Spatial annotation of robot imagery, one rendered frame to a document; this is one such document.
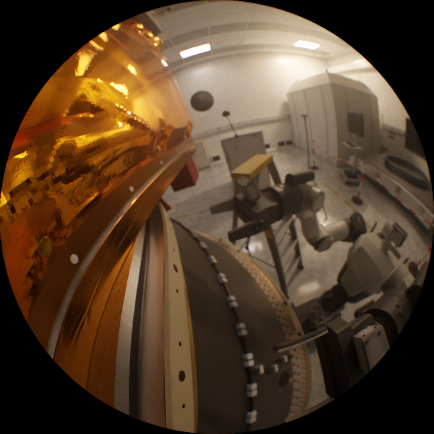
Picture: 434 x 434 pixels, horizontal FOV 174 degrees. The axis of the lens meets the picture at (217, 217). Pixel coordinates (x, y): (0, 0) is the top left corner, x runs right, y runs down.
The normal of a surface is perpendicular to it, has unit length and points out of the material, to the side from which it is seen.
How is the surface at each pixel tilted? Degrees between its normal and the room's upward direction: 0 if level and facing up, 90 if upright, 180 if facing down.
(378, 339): 20
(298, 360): 43
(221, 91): 90
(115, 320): 0
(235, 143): 90
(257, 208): 10
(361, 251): 68
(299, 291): 0
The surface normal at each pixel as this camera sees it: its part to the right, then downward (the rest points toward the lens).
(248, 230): 0.34, 0.48
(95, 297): 0.96, -0.21
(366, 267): -0.99, 0.00
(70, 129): 0.81, -0.53
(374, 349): -0.60, -0.62
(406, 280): -0.12, -0.84
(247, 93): 0.00, 0.60
